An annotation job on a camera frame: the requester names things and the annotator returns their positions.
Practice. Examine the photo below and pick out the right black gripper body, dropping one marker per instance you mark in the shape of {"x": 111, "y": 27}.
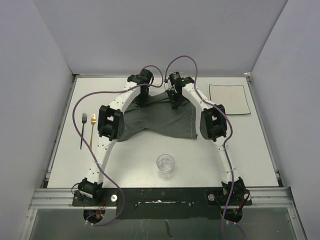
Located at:
{"x": 175, "y": 99}

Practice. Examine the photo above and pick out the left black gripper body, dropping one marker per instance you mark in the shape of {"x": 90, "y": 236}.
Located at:
{"x": 143, "y": 96}

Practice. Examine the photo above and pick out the grey cloth placemat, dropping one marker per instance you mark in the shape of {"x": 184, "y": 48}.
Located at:
{"x": 157, "y": 115}

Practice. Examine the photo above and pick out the white square plate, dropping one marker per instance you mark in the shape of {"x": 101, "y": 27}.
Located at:
{"x": 232, "y": 97}

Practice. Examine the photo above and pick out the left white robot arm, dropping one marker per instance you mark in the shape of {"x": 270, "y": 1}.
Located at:
{"x": 110, "y": 128}

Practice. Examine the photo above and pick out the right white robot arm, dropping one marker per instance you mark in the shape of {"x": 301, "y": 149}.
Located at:
{"x": 213, "y": 127}

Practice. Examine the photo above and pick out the black fork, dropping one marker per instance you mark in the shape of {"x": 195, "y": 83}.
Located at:
{"x": 83, "y": 122}

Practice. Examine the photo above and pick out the clear plastic cup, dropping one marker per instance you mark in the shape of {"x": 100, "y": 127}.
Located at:
{"x": 165, "y": 164}

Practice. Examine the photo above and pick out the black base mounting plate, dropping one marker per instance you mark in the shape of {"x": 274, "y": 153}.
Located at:
{"x": 211, "y": 203}

